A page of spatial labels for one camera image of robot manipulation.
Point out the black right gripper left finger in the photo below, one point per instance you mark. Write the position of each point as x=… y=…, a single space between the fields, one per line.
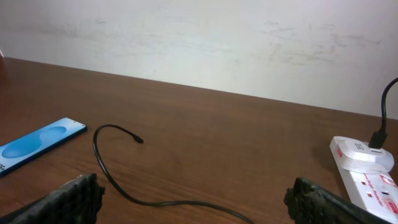
x=76 y=202

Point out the white charger adapter plug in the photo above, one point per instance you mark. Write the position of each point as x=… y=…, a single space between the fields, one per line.
x=354 y=155

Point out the blue Galaxy smartphone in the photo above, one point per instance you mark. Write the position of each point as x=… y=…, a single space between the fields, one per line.
x=19 y=152

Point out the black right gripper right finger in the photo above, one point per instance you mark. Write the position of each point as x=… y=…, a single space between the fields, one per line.
x=310 y=203

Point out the white power strip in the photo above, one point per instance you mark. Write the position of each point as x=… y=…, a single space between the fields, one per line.
x=374 y=193

